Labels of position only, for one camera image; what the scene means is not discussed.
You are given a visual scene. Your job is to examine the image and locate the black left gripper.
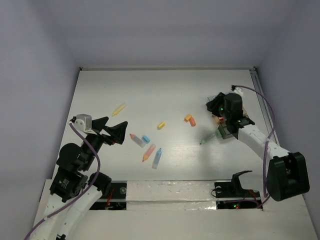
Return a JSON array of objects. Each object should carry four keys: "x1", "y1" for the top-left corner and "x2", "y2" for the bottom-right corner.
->
[{"x1": 82, "y1": 115, "x2": 128, "y2": 169}]

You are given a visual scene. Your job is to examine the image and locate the clear orange-tipped highlighter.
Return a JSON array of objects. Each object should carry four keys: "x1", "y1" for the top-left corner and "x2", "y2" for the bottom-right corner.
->
[{"x1": 129, "y1": 133, "x2": 146, "y2": 148}]

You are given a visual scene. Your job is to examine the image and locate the blue highlighter cap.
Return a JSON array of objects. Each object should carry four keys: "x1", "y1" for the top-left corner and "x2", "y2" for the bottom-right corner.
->
[{"x1": 142, "y1": 135, "x2": 150, "y2": 143}]

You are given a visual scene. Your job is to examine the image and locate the blue highlighter pen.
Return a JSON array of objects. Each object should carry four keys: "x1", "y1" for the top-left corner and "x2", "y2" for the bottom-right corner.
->
[{"x1": 152, "y1": 148, "x2": 162, "y2": 169}]

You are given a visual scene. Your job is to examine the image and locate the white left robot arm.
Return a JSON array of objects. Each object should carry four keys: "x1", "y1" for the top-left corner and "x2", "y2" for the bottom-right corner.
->
[{"x1": 25, "y1": 114, "x2": 128, "y2": 240}]

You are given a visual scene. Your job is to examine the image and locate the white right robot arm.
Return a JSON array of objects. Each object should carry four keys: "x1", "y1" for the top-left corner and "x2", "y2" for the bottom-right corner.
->
[{"x1": 206, "y1": 92, "x2": 310, "y2": 202}]

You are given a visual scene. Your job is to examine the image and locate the yellow highlighter pen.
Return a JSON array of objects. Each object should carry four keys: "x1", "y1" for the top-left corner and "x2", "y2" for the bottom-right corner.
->
[{"x1": 112, "y1": 103, "x2": 127, "y2": 117}]

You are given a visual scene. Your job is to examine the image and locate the compartmented organizer tray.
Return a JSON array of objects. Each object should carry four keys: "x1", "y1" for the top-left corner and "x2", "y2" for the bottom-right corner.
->
[{"x1": 213, "y1": 92, "x2": 233, "y2": 139}]

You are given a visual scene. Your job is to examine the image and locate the green highlighter pen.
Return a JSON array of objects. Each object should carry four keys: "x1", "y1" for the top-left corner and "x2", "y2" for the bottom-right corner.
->
[{"x1": 199, "y1": 130, "x2": 222, "y2": 145}]

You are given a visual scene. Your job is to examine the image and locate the pink orange highlighter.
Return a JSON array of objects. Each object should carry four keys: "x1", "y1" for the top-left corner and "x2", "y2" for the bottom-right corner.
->
[{"x1": 142, "y1": 144, "x2": 156, "y2": 162}]

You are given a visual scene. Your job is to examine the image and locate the yellow highlighter cap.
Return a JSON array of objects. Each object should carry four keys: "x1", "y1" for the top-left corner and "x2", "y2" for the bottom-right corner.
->
[{"x1": 157, "y1": 122, "x2": 166, "y2": 130}]

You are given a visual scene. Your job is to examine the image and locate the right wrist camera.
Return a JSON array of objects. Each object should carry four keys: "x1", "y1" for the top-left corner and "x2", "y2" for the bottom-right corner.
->
[{"x1": 231, "y1": 85, "x2": 244, "y2": 97}]

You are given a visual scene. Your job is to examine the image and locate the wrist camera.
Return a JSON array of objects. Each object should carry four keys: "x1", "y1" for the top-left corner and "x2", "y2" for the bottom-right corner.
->
[
  {"x1": 231, "y1": 85, "x2": 244, "y2": 97},
  {"x1": 69, "y1": 113, "x2": 92, "y2": 133}
]

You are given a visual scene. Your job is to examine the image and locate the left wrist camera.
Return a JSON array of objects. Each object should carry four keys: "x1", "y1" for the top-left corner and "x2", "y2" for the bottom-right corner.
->
[{"x1": 69, "y1": 113, "x2": 92, "y2": 133}]

